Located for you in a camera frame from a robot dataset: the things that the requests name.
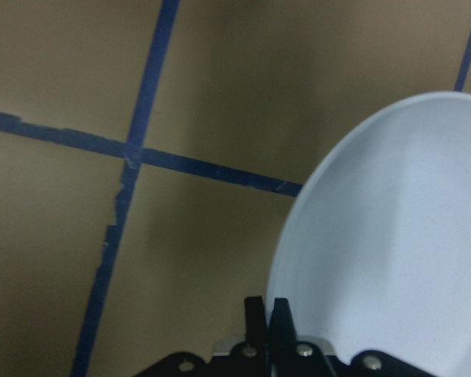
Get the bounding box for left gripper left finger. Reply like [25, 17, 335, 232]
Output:
[229, 296, 269, 376]

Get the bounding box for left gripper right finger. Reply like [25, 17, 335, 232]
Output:
[269, 298, 337, 377]

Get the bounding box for blue plate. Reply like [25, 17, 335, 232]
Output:
[266, 92, 471, 376]

